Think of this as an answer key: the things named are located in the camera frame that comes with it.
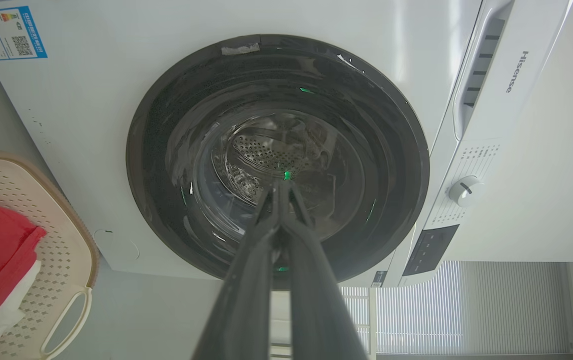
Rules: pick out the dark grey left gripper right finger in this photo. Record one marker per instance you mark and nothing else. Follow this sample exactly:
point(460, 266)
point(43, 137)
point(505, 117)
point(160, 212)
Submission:
point(316, 305)

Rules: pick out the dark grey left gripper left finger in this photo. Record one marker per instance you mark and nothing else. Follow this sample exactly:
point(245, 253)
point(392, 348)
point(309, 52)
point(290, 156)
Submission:
point(249, 300)

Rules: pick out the beige perforated laundry basket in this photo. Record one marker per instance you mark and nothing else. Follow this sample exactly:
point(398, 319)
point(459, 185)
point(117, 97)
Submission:
point(61, 260)

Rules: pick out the white window blinds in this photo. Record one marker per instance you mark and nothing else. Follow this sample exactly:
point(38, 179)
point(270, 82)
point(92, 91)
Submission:
point(466, 310)

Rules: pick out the round dark washing machine door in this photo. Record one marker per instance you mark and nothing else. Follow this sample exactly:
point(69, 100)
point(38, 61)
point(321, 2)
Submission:
point(366, 150)

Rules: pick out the white control dial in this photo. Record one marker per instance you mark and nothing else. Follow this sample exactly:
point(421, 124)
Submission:
point(465, 190)

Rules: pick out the white garment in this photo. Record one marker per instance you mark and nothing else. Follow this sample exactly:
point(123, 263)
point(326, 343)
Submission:
point(9, 312)

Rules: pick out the white Hisense washing machine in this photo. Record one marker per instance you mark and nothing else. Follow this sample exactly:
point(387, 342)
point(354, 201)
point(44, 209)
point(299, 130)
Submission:
point(81, 125)

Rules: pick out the blue energy label sticker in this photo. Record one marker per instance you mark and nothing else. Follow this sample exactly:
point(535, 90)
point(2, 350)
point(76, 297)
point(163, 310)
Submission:
point(7, 32)

